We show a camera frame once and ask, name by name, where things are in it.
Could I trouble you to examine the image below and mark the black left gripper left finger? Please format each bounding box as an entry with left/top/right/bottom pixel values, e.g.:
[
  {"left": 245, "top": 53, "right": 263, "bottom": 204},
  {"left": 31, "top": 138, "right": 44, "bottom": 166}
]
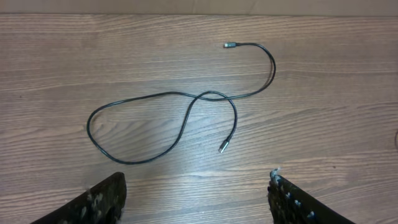
[{"left": 33, "top": 172, "right": 127, "bottom": 224}]

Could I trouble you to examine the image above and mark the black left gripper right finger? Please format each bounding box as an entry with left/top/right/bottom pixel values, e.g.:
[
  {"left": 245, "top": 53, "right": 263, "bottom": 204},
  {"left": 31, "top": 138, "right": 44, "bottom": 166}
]
[{"left": 267, "top": 168, "right": 354, "bottom": 224}]

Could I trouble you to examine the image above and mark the thin black USB cable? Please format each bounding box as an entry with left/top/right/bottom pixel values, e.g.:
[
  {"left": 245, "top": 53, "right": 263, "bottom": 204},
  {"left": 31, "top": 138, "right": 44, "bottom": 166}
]
[{"left": 86, "top": 42, "right": 277, "bottom": 165}]

